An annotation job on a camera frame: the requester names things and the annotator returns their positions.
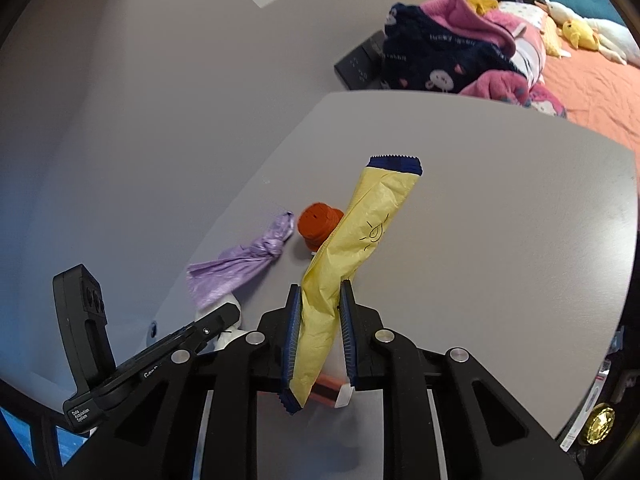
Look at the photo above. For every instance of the orange bed sheet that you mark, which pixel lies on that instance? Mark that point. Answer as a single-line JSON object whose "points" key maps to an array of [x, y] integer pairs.
{"points": [[595, 100]]}

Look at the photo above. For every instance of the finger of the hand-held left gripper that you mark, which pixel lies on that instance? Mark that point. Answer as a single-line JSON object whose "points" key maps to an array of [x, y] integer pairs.
{"points": [[210, 327]]}

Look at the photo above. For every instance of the navy printed garment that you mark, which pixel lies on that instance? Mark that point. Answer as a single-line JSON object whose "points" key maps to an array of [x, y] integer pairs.
{"points": [[440, 55]]}

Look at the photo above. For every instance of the red and white small packet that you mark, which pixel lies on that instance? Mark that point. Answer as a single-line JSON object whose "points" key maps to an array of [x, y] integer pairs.
{"points": [[330, 392]]}

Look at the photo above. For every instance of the yellow snack packet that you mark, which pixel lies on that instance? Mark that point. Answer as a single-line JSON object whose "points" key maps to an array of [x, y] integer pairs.
{"points": [[370, 220]]}

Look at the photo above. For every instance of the dark pink printed garment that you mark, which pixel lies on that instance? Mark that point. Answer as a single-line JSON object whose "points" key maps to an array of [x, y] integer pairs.
{"points": [[515, 92]]}

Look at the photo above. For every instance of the gold foil cup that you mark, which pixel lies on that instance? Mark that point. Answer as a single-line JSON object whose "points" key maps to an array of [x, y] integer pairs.
{"points": [[600, 425]]}

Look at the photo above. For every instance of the yellow duck plush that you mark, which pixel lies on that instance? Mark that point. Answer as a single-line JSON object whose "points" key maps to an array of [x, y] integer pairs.
{"points": [[580, 35]]}

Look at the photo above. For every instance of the black box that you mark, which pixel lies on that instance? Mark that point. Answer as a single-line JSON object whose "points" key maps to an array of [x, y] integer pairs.
{"points": [[357, 65]]}

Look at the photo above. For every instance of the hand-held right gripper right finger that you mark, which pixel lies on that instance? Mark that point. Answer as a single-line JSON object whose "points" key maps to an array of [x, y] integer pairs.
{"points": [[348, 340]]}

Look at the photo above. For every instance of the teal pillow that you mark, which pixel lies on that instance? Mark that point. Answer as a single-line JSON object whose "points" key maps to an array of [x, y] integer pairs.
{"points": [[585, 2]]}

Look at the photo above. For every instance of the black trash bin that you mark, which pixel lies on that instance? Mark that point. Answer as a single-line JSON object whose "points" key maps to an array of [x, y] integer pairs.
{"points": [[625, 400]]}

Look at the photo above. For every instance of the white goose plush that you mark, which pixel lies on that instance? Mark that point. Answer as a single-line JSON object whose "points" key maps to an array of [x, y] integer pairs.
{"points": [[612, 35]]}

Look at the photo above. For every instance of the white knotted plastic bag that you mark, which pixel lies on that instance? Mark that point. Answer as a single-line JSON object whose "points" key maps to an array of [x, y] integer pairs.
{"points": [[231, 301]]}

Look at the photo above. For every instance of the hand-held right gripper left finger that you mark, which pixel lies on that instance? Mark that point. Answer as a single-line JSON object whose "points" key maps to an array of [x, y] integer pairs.
{"points": [[291, 350]]}

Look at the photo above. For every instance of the purple plastic bag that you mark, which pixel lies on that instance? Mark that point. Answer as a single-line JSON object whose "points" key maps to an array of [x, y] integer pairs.
{"points": [[235, 270]]}

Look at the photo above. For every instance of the orange cap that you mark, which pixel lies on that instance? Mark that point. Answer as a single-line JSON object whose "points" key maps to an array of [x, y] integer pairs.
{"points": [[317, 220]]}

